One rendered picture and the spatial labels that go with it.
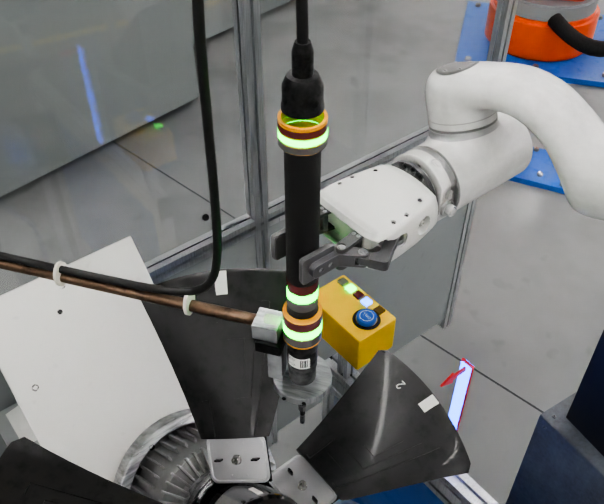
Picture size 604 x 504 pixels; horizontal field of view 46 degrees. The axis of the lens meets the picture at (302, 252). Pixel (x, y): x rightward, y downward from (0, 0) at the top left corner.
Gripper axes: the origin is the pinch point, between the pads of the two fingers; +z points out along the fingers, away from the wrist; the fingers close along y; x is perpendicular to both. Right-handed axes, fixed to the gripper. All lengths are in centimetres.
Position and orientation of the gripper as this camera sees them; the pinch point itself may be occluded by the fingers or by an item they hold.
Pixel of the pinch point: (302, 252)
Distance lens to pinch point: 71.6
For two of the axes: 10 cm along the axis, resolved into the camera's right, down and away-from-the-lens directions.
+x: 0.0, -7.4, -6.8
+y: -6.3, -5.3, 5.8
